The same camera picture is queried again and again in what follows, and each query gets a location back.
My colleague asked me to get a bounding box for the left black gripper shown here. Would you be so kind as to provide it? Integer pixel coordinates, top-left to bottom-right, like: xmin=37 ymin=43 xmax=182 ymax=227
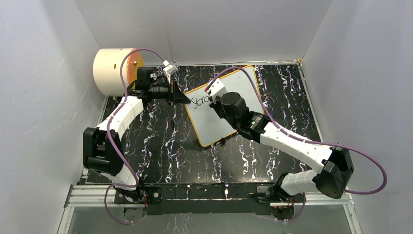
xmin=149 ymin=79 xmax=191 ymax=106

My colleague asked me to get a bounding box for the yellow framed whiteboard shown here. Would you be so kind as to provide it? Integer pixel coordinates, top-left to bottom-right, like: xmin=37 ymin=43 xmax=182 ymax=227
xmin=185 ymin=65 xmax=264 ymax=147

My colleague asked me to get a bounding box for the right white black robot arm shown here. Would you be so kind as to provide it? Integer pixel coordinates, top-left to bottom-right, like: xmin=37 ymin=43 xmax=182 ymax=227
xmin=208 ymin=92 xmax=354 ymax=203

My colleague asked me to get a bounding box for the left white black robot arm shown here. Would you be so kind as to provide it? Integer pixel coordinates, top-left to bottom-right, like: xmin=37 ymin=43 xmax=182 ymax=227
xmin=83 ymin=67 xmax=190 ymax=203

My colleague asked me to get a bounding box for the cream cylindrical drum orange face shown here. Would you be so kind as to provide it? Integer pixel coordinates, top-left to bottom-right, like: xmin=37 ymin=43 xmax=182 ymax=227
xmin=93 ymin=48 xmax=145 ymax=97

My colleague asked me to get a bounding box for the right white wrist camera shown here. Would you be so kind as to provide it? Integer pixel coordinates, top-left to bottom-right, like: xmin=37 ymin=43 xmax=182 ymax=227
xmin=205 ymin=78 xmax=227 ymax=99

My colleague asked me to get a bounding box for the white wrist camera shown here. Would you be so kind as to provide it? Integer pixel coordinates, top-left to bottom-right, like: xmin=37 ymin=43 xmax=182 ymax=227
xmin=163 ymin=59 xmax=178 ymax=78
xmin=205 ymin=78 xmax=227 ymax=99

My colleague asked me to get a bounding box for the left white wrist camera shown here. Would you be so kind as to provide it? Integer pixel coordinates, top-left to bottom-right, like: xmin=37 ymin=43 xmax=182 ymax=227
xmin=163 ymin=59 xmax=178 ymax=78

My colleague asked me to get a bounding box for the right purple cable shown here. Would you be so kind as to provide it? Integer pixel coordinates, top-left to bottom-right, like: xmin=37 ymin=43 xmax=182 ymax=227
xmin=208 ymin=66 xmax=388 ymax=195

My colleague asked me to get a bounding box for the purple cable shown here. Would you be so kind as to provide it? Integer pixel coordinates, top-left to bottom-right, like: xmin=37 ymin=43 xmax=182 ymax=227
xmin=104 ymin=47 xmax=167 ymax=225
xmin=208 ymin=66 xmax=388 ymax=195

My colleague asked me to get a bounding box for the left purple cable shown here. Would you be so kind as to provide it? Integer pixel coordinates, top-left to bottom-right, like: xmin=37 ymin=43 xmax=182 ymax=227
xmin=104 ymin=47 xmax=167 ymax=225

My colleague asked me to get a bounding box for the aluminium front frame rail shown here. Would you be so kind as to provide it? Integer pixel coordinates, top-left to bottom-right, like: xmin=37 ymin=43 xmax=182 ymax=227
xmin=58 ymin=183 xmax=362 ymax=234

